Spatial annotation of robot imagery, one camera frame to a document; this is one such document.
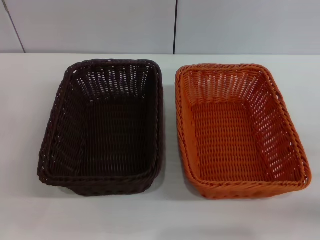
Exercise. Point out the dark brown woven basket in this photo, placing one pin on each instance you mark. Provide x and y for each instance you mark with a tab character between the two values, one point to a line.
110	140

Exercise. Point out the orange woven basket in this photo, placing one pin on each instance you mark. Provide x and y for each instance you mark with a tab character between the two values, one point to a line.
232	140

